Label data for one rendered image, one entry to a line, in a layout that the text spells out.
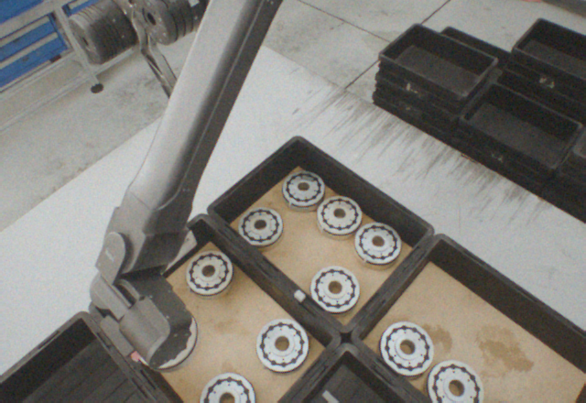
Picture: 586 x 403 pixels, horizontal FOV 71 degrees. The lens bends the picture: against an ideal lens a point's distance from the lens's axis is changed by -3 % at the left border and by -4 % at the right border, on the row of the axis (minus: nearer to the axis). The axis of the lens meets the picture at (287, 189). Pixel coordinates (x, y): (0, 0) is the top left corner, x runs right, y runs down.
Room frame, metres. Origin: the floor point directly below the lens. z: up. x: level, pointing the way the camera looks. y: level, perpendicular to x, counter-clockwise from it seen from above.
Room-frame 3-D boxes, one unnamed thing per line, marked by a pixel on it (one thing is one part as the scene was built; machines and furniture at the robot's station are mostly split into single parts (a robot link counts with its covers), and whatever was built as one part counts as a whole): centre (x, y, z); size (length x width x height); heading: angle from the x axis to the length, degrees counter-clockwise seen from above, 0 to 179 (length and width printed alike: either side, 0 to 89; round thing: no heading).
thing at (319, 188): (0.59, -0.04, 0.86); 0.10 x 0.10 x 0.01
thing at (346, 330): (0.46, -0.06, 0.92); 0.40 x 0.30 x 0.02; 43
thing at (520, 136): (1.10, -0.94, 0.31); 0.40 x 0.30 x 0.34; 45
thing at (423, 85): (1.38, -0.65, 0.37); 0.40 x 0.30 x 0.45; 45
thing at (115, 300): (0.19, 0.21, 1.22); 0.07 x 0.06 x 0.07; 44
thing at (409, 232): (0.46, -0.06, 0.87); 0.40 x 0.30 x 0.11; 43
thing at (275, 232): (0.49, 0.07, 0.86); 0.10 x 0.10 x 0.01
